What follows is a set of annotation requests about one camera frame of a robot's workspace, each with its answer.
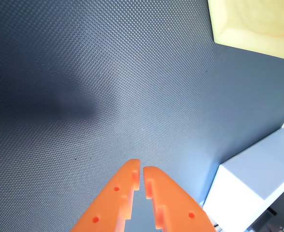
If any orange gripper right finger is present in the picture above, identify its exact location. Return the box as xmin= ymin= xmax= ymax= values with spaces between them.
xmin=143 ymin=165 xmax=218 ymax=232

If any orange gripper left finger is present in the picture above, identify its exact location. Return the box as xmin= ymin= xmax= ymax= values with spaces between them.
xmin=70 ymin=159 xmax=141 ymax=232

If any yellow block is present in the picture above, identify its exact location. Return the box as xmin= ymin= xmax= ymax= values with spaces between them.
xmin=207 ymin=0 xmax=284 ymax=62

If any white open box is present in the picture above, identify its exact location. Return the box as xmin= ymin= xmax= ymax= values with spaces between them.
xmin=201 ymin=128 xmax=284 ymax=232

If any dark grey textured mat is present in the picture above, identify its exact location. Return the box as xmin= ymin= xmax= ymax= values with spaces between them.
xmin=0 ymin=0 xmax=284 ymax=232

